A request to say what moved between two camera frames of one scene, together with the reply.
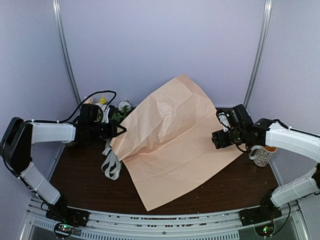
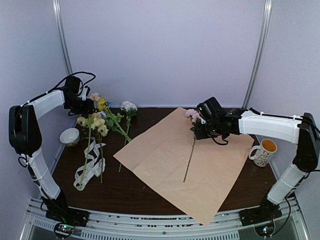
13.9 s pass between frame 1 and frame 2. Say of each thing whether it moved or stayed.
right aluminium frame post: stayed
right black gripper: moved
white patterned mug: stayed
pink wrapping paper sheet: moved
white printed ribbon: moved
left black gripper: moved
